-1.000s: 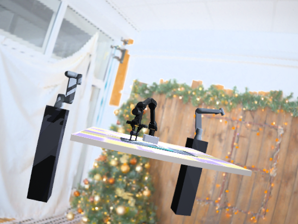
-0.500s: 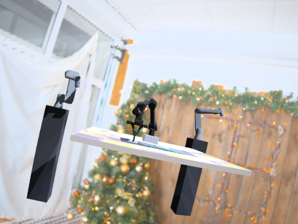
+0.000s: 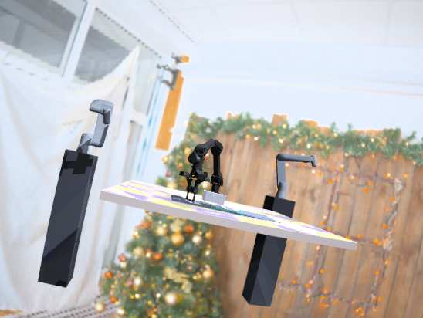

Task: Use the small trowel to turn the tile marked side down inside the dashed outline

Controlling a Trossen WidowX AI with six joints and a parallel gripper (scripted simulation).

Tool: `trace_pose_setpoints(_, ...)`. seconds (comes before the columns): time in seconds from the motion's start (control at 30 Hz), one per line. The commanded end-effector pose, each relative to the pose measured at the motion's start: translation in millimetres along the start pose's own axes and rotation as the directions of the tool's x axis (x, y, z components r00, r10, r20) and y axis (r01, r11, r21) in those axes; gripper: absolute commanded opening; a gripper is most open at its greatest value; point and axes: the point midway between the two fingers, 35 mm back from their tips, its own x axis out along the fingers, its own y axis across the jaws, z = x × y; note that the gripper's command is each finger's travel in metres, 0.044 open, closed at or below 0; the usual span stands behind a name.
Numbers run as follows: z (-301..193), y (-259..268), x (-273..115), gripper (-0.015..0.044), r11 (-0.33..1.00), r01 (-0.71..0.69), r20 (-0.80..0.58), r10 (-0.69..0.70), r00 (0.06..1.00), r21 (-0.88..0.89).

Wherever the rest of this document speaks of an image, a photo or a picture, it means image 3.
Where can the light blue flat mat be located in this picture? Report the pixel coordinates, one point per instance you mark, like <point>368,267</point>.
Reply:
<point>207,205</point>

